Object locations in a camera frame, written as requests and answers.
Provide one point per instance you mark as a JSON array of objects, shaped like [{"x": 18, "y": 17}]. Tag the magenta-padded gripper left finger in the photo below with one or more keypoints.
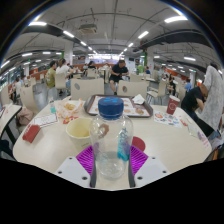
[{"x": 85, "y": 158}]

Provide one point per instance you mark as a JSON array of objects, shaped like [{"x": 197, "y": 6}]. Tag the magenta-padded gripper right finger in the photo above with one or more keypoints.
[{"x": 139, "y": 159}]

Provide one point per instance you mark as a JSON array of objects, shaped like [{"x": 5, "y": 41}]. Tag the clear plastic bottle blue cap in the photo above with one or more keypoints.
[{"x": 111, "y": 140}]

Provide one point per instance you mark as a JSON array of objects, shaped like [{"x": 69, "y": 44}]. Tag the flat round red coaster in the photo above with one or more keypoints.
[{"x": 139, "y": 143}]

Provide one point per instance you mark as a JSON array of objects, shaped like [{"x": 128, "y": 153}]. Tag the red ketchup packet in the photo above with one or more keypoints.
[{"x": 68, "y": 120}]

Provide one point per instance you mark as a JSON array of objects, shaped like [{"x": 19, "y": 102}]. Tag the colourful printed paper flyer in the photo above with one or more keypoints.
[{"x": 165, "y": 118}]

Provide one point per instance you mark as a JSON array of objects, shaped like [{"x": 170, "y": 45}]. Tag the brown food tray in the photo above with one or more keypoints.
[{"x": 133, "y": 109}]

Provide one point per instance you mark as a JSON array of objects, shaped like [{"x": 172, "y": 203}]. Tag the crumpled food wrapper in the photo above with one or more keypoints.
[{"x": 69, "y": 107}]

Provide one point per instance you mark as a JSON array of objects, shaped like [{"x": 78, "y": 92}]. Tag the white printed paper card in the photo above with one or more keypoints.
[{"x": 45, "y": 120}]

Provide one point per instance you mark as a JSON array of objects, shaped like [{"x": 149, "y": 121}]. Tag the small red box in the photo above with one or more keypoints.
[{"x": 31, "y": 132}]

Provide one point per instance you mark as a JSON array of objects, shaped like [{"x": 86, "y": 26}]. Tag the white paper napkin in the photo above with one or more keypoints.
[{"x": 138, "y": 99}]

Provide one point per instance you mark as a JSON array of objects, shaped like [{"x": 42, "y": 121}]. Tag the small clear teal bottle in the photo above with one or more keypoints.
[{"x": 52, "y": 107}]

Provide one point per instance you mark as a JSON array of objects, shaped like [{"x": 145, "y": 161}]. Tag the clear plastic-wrapped packet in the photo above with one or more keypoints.
[{"x": 193, "y": 130}]

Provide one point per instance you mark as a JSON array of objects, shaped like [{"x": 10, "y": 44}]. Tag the red paper cup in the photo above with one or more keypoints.
[{"x": 172, "y": 105}]

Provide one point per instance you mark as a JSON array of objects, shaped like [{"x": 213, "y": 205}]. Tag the cream chair with round hole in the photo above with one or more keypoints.
[
  {"x": 86, "y": 88},
  {"x": 133, "y": 88}
]

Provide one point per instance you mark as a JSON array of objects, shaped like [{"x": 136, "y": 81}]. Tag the pink bag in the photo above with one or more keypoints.
[{"x": 25, "y": 115}]

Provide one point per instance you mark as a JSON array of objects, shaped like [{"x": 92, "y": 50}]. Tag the group of cream chairs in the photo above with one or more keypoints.
[{"x": 60, "y": 80}]

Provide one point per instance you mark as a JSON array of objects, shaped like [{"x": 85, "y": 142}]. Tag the neighbouring cream table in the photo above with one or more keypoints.
[{"x": 10, "y": 116}]

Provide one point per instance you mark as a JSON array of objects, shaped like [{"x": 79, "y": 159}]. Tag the ceiling air conditioner unit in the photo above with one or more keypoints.
[{"x": 87, "y": 28}]

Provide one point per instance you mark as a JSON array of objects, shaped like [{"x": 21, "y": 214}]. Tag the group of ceiling lights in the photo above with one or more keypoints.
[{"x": 175, "y": 19}]

